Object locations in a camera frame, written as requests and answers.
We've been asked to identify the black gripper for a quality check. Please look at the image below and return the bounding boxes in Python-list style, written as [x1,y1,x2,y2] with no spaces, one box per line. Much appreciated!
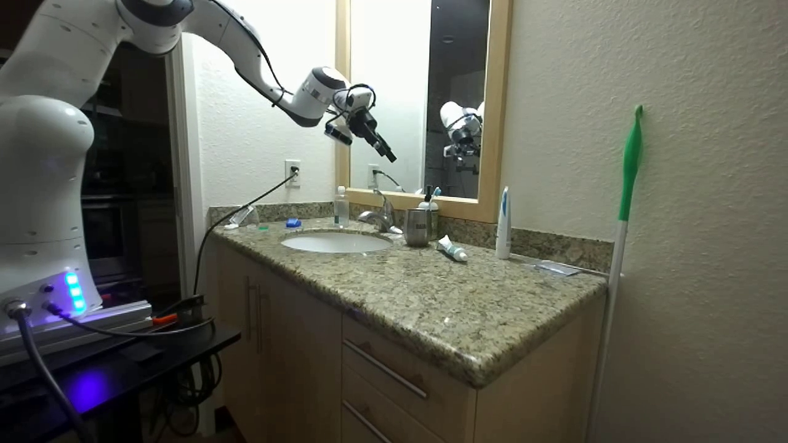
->
[335,81,398,166]

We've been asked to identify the chrome faucet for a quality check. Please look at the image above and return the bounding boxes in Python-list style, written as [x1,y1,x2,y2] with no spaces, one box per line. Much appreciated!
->
[357,187,398,237]

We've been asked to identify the small items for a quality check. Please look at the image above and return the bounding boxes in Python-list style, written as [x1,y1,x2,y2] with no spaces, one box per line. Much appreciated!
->
[403,208,432,249]

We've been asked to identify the white toothpaste tube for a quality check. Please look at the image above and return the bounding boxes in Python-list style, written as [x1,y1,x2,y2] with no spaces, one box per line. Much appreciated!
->
[432,233,469,265]

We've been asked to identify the white toothbrush upright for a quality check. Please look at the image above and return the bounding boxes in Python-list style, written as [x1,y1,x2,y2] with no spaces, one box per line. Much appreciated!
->
[493,185,511,260]

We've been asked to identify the clear plastic bottle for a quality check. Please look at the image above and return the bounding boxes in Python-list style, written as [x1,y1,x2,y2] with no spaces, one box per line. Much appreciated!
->
[331,185,349,231]

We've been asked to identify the pump dispenser bottle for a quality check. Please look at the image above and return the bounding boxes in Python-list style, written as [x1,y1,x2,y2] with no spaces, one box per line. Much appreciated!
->
[414,185,440,242]

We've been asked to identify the white oval sink basin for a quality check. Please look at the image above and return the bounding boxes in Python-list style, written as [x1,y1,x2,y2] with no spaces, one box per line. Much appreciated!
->
[277,230,394,257]

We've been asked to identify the clear plastic packet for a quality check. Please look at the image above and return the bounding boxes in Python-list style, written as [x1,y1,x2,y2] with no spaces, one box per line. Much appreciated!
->
[531,259,580,278]

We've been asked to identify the wooden vanity cabinet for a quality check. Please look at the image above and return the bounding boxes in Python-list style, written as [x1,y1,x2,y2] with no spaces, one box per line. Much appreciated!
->
[208,242,610,443]

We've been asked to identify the orange black clamp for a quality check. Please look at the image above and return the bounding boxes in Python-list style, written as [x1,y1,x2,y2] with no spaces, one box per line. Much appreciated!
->
[150,294,207,333]

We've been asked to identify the black robot table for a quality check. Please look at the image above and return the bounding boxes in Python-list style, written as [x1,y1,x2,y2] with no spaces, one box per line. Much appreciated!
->
[0,319,244,443]

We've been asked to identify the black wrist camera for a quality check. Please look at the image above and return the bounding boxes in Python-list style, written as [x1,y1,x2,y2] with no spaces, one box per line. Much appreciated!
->
[321,115,357,147]

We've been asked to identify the white wall outlet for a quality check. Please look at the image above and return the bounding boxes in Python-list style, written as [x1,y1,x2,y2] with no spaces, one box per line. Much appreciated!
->
[283,158,305,193]

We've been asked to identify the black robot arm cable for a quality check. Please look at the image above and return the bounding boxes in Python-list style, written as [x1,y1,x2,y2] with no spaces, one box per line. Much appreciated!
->
[207,0,379,113]

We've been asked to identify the black power cable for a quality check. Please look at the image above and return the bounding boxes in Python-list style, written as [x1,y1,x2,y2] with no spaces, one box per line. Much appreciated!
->
[190,168,301,300]

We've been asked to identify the metal drawer handle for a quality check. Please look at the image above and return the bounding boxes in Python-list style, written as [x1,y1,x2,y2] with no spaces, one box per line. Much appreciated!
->
[340,398,394,443]
[342,337,431,401]

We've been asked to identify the green white mop handle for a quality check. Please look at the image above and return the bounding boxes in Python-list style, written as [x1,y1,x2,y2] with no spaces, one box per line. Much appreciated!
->
[584,104,647,443]

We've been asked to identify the aluminium mounting rail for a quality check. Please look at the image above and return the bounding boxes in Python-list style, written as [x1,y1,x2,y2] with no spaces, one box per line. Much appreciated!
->
[0,297,154,356]

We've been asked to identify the grey base cable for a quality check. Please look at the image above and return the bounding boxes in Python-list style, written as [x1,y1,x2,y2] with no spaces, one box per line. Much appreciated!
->
[7,300,92,443]

